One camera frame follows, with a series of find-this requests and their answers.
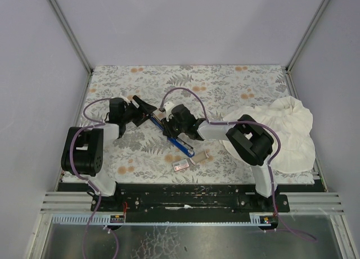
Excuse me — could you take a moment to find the blue stapler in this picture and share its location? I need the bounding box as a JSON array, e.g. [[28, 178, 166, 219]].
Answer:
[[149, 113, 195, 157]]

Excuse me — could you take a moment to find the red white staple box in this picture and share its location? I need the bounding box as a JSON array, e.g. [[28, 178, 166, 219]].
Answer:
[[172, 159, 190, 172]]

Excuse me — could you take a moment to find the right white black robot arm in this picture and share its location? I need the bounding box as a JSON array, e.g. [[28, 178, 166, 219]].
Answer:
[[160, 102, 275, 198]]

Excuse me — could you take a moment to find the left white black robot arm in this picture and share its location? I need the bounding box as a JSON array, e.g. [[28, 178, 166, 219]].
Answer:
[[61, 96, 157, 197]]

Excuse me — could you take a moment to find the floral patterned table mat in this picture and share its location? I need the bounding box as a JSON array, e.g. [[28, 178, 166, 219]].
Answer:
[[79, 65, 289, 184]]

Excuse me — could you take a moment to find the white crumpled cloth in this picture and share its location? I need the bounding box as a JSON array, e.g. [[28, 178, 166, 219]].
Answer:
[[223, 96, 316, 174]]

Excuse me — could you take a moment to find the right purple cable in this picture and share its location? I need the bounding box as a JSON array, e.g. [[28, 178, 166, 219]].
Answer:
[[159, 87, 318, 243]]

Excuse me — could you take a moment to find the purple cable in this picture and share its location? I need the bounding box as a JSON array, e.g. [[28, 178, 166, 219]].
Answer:
[[70, 98, 120, 259], [159, 87, 318, 243]]

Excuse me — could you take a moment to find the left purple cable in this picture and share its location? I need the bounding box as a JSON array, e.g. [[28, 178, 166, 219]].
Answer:
[[70, 98, 120, 259]]

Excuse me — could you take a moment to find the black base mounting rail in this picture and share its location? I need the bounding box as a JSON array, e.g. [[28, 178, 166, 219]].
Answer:
[[59, 183, 290, 217]]

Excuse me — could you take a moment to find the left aluminium extrusion rail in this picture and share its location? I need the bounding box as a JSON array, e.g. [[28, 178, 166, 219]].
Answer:
[[40, 192, 93, 213]]

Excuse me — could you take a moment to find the aluminium extrusion rail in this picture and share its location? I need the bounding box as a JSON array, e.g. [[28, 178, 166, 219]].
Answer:
[[40, 192, 93, 213], [285, 192, 344, 215]]

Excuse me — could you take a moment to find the white slotted cable duct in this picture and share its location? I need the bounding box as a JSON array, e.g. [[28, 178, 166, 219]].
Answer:
[[51, 212, 277, 228]]

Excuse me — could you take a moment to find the left aluminium frame post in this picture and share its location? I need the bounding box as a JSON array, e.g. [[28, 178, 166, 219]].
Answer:
[[47, 0, 93, 74]]

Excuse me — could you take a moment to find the aluminium frame post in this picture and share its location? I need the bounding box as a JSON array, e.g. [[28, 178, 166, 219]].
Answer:
[[47, 0, 93, 74], [285, 0, 332, 74]]

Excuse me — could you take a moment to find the right aluminium extrusion rail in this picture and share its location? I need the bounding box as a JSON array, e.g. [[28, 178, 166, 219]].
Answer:
[[285, 192, 344, 215]]

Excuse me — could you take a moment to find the right aluminium frame post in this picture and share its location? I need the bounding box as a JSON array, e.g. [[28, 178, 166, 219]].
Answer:
[[285, 0, 332, 74]]

